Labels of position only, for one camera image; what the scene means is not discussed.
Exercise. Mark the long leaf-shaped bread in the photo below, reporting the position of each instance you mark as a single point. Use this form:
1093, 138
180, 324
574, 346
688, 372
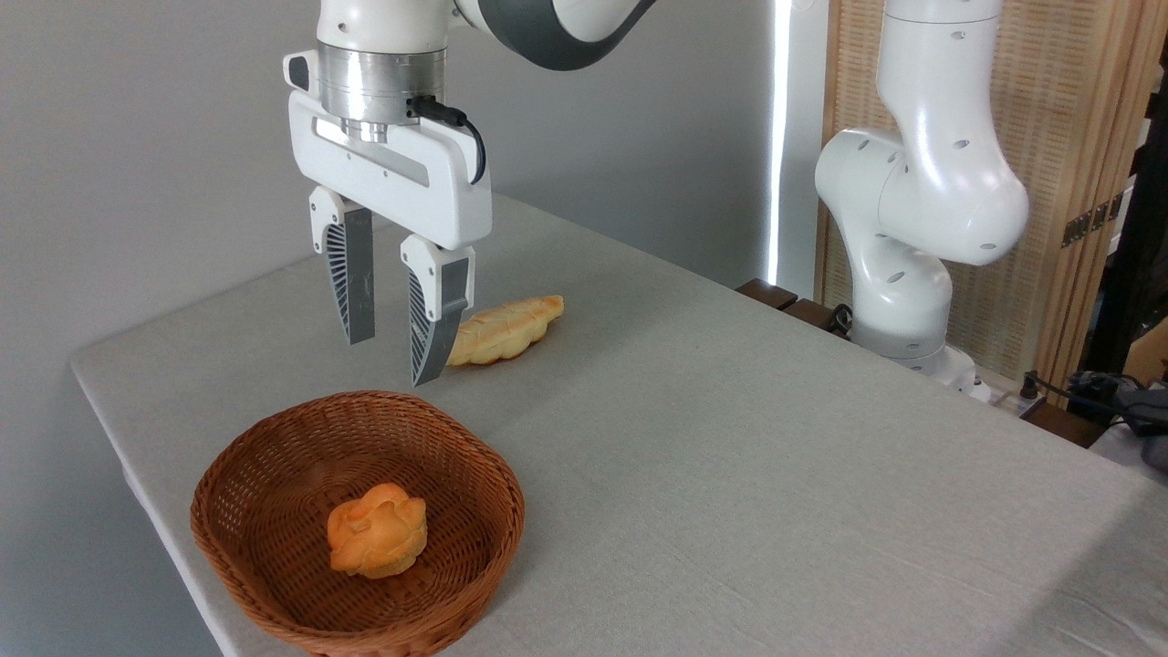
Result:
511, 328

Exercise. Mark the black metal stand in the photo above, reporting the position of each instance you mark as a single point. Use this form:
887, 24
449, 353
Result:
1127, 255

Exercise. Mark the brown wicker basket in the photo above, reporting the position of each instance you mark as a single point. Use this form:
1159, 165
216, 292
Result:
265, 511

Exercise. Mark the brass screen hinge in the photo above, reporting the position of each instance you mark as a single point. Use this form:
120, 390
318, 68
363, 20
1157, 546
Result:
1092, 219

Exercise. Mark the bamboo folding screen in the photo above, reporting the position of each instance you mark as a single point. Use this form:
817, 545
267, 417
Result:
1068, 109

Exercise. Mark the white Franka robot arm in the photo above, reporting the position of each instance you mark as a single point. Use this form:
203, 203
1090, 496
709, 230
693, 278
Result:
931, 182

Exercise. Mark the round orange bread bun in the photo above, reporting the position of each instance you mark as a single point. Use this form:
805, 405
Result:
379, 534

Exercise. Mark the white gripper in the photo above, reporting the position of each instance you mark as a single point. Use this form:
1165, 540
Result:
429, 187

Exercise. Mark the dark brown wooden block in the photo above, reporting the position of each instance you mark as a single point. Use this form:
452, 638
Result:
810, 314
766, 294
1063, 424

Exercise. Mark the grey table cloth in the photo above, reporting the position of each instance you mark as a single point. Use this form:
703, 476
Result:
776, 456

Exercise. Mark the brown cardboard box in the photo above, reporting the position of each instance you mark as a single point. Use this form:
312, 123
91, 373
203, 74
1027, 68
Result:
1150, 351

